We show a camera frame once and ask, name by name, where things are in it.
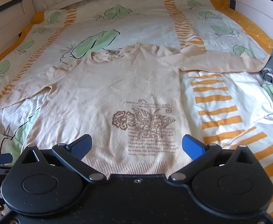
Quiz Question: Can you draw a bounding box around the orange bed sheet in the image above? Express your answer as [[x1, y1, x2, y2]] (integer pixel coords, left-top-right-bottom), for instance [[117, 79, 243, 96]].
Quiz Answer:
[[0, 0, 273, 74]]

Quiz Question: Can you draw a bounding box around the white wooden bed frame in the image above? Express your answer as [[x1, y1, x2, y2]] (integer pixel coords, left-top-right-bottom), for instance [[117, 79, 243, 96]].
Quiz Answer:
[[0, 0, 273, 60]]

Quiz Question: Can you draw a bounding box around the beige butterfly print sweater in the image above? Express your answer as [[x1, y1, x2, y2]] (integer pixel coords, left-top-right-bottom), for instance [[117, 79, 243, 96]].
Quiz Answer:
[[0, 42, 270, 179]]

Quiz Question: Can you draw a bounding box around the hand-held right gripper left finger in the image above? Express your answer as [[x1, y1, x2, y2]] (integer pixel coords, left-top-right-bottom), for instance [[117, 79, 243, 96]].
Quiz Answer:
[[21, 134, 105, 183]]

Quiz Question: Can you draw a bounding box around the leaf print duvet cover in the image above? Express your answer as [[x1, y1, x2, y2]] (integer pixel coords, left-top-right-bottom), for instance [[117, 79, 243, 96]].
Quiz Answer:
[[0, 0, 273, 224]]

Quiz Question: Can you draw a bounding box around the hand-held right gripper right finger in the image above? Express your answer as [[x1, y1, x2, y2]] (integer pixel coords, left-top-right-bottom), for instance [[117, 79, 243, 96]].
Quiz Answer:
[[169, 134, 260, 184]]

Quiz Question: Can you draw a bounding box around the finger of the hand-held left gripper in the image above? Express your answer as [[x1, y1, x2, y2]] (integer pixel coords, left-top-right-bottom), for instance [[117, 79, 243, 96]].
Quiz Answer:
[[0, 153, 14, 165]]

